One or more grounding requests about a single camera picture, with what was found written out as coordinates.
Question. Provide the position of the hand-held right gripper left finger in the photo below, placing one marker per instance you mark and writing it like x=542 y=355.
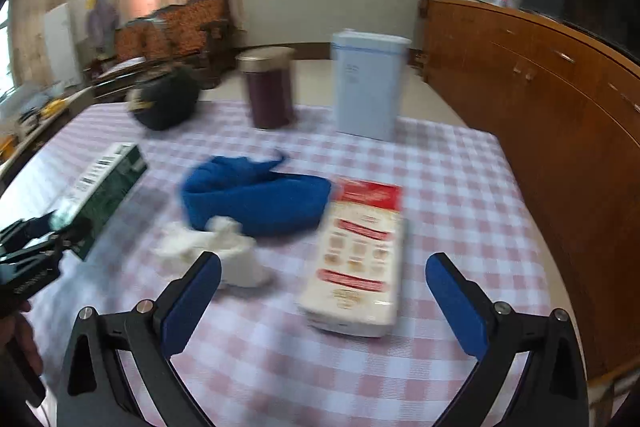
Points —
x=192 y=302

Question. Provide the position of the white standing air conditioner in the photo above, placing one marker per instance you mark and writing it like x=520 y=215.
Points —
x=62 y=47

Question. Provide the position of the maroon round canister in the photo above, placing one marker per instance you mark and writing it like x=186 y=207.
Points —
x=267 y=92

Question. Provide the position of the beige plain curtain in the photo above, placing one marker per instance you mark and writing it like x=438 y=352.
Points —
x=37 y=22

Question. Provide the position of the blue towel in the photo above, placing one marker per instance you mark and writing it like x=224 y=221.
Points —
x=260 y=202

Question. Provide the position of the green cardboard box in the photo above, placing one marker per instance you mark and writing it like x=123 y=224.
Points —
x=105 y=187

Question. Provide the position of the person's left hand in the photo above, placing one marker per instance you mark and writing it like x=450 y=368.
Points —
x=22 y=337

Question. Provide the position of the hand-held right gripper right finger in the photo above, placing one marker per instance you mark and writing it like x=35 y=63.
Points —
x=457 y=302

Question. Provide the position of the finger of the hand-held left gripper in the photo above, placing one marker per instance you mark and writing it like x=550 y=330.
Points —
x=25 y=228
x=75 y=238

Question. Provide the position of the cluttered side counter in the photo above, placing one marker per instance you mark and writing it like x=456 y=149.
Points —
x=30 y=137

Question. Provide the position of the wooden upholstered sofa bench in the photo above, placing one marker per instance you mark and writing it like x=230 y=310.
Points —
x=170 y=37

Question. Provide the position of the grey hanging jacket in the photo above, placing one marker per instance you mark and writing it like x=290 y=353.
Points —
x=101 y=24

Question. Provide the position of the white rectangular tin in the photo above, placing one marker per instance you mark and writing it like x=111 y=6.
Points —
x=367 y=87

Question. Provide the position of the pink checkered tablecloth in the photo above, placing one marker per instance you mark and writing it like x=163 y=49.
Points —
x=450 y=207

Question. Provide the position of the black iron teapot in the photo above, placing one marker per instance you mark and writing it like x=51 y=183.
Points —
x=160 y=103

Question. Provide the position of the brown wooden sideboard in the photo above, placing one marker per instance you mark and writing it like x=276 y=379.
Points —
x=560 y=117

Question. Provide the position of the yellow fruit pile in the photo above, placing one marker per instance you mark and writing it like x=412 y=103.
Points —
x=53 y=108

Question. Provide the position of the wooden chair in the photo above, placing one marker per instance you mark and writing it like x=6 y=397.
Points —
x=617 y=399

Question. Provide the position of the red and white box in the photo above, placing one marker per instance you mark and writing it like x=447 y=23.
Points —
x=355 y=267

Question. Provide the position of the white crumpled tissue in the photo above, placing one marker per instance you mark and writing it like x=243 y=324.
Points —
x=235 y=257

